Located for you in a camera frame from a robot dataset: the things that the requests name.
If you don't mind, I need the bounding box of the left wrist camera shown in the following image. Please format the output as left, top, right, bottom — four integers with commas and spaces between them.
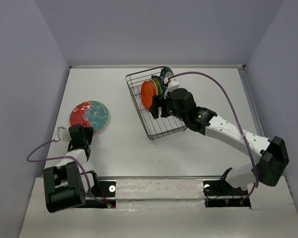
56, 126, 71, 142

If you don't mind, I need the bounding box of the red and teal plate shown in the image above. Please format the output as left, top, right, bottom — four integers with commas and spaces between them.
70, 101, 109, 133

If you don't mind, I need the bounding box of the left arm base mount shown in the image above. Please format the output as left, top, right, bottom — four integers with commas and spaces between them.
83, 179, 116, 209

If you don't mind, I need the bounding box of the beige floral plate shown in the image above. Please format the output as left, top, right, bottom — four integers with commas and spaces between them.
149, 79, 159, 95

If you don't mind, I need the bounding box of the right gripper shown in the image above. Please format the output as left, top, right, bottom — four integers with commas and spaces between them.
149, 92, 187, 122

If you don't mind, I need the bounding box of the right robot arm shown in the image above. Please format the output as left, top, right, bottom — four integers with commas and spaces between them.
149, 88, 289, 194

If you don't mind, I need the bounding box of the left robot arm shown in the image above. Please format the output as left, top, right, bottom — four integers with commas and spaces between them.
43, 123, 100, 213

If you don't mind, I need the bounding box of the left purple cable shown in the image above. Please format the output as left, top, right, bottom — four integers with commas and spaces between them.
26, 138, 106, 205

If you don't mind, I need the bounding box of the lime green plate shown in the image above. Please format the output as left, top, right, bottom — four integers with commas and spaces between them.
152, 78, 162, 95

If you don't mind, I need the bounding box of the green rimmed white plate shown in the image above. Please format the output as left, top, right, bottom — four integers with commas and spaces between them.
160, 66, 174, 79

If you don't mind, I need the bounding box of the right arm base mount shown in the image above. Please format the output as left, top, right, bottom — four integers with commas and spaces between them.
203, 180, 251, 208

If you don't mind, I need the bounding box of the orange plate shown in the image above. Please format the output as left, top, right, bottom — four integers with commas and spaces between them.
141, 80, 155, 109

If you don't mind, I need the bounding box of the wire dish rack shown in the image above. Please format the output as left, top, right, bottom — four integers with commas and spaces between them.
125, 66, 187, 141

